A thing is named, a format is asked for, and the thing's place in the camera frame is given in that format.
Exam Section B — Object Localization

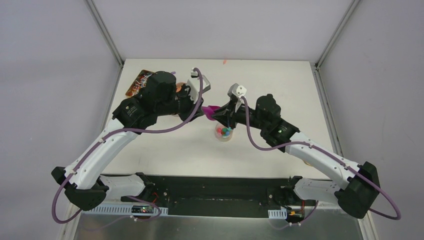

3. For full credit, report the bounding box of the right white cable duct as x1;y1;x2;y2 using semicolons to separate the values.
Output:
267;208;288;220

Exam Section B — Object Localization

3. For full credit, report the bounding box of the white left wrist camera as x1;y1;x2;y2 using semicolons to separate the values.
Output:
186;67;211;102

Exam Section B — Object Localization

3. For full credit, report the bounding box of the yellow lollipop box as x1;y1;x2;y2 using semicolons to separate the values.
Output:
125;69;154;98

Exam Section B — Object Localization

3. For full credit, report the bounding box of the aluminium frame post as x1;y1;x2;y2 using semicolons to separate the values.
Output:
314;0;362;70
84;0;125;69

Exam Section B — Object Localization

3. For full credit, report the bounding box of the white cable duct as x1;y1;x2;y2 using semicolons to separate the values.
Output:
267;208;288;220
83;203;169;217

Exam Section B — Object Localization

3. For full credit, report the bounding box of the left aluminium frame post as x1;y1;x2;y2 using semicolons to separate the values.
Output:
84;0;125;69

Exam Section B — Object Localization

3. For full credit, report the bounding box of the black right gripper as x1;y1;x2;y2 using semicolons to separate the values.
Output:
210;99;268;131

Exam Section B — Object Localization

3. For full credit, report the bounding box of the left white cable duct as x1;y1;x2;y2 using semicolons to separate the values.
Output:
83;203;169;217

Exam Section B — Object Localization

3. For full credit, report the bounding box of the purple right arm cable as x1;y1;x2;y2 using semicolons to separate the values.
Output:
241;96;402;221

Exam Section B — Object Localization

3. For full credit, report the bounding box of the pink gummy candy box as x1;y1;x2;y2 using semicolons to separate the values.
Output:
176;82;185;93

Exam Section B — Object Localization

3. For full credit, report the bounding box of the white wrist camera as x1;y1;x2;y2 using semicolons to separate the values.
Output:
186;67;211;102
227;83;247;112

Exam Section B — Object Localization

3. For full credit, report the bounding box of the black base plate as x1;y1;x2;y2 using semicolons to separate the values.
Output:
99;173;332;220

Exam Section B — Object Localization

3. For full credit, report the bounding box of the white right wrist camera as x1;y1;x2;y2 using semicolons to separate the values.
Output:
227;83;247;112

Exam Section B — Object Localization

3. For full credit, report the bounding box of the right aluminium frame post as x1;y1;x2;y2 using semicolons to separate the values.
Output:
314;0;362;70

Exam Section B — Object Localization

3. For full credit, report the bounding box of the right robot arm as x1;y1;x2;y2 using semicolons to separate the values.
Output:
208;94;382;219

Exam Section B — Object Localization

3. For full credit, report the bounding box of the magenta plastic scoop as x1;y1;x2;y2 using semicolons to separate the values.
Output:
201;105;221;121

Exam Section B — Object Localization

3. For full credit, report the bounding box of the clear plastic jar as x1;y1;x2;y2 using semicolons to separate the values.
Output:
214;123;233;142

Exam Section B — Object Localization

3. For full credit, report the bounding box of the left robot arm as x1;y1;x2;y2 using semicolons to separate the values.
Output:
51;68;211;211

